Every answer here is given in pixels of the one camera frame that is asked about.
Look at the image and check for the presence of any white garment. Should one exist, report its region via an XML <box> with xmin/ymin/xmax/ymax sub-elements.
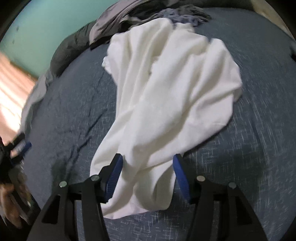
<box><xmin>90</xmin><ymin>18</ymin><xmax>242</xmax><ymax>219</ymax></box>

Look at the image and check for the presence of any person's left hand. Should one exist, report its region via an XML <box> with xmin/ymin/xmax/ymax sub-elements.
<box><xmin>1</xmin><ymin>162</ymin><xmax>31</xmax><ymax>229</ymax></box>

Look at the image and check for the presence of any light grey blanket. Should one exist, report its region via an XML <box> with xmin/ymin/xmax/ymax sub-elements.
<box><xmin>20</xmin><ymin>69</ymin><xmax>53</xmax><ymax>133</ymax></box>

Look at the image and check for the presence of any pink curtain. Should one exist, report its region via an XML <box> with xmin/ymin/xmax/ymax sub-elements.
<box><xmin>0</xmin><ymin>53</ymin><xmax>37</xmax><ymax>142</ymax></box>

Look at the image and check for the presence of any dark grey rolled duvet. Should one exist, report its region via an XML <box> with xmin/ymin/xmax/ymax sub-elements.
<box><xmin>50</xmin><ymin>21</ymin><xmax>95</xmax><ymax>76</ymax></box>

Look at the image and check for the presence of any grey shirt pile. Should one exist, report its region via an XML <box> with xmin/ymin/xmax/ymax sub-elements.
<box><xmin>89</xmin><ymin>1</ymin><xmax>177</xmax><ymax>45</ymax></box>

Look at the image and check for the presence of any blue-grey crumpled garment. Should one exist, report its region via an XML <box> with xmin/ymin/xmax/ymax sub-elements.
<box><xmin>157</xmin><ymin>4</ymin><xmax>211</xmax><ymax>27</ymax></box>

